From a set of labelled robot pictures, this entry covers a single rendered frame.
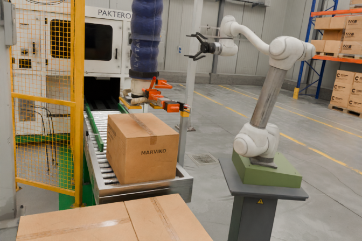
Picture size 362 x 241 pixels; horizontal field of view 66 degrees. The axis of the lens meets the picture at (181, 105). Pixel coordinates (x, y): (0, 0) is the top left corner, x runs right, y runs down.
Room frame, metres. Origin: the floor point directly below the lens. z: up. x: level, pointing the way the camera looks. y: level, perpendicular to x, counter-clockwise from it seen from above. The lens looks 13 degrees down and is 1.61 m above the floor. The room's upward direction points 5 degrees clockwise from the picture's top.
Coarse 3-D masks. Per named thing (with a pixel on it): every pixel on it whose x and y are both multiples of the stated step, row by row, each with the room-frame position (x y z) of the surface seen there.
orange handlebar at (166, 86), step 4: (164, 84) 2.39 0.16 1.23; (168, 84) 2.32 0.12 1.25; (148, 88) 2.05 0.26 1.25; (164, 88) 2.24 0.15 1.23; (168, 88) 2.25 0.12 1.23; (144, 92) 1.98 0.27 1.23; (152, 96) 1.81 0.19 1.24; (156, 96) 1.77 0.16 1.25; (160, 96) 1.78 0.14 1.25; (156, 100) 1.74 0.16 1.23; (172, 108) 1.53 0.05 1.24; (176, 108) 1.53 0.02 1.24
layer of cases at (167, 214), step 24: (24, 216) 1.40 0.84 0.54; (48, 216) 1.42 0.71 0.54; (72, 216) 1.44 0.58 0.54; (96, 216) 1.46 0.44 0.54; (120, 216) 1.48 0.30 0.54; (144, 216) 1.50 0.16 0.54; (168, 216) 1.52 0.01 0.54; (192, 216) 1.55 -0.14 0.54; (24, 240) 1.21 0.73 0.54; (48, 240) 1.23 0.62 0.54; (72, 240) 1.24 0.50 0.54; (96, 240) 1.26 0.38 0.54; (120, 240) 1.28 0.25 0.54; (144, 240) 1.29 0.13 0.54; (168, 240) 1.31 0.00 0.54; (192, 240) 1.33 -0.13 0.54
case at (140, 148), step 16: (112, 128) 2.12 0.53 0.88; (128, 128) 1.96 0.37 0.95; (144, 128) 2.00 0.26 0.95; (160, 128) 2.03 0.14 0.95; (112, 144) 2.10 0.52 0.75; (128, 144) 1.76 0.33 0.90; (144, 144) 1.82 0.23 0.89; (160, 144) 1.87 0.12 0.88; (176, 144) 1.94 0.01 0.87; (112, 160) 2.08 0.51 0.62; (128, 160) 1.77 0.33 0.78; (144, 160) 1.82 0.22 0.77; (160, 160) 1.88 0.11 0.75; (176, 160) 1.94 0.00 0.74; (128, 176) 1.77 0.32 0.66; (144, 176) 1.83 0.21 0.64; (160, 176) 1.88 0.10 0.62
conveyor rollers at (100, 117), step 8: (96, 112) 3.75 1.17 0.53; (104, 112) 3.73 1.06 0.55; (112, 112) 3.77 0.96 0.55; (120, 112) 3.81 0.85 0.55; (88, 120) 3.29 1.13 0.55; (96, 120) 3.33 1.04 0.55; (104, 120) 3.36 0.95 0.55; (88, 128) 3.03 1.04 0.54; (104, 128) 3.10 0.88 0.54; (104, 136) 2.83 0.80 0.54; (96, 144) 2.56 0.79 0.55; (104, 144) 2.58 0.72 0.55; (96, 152) 2.38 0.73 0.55; (104, 152) 2.40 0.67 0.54; (104, 160) 2.23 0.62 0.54; (104, 168) 2.07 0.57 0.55; (104, 176) 1.96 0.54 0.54; (112, 176) 1.98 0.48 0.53; (176, 176) 2.05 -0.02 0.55; (112, 184) 1.84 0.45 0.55; (120, 184) 1.85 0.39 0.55
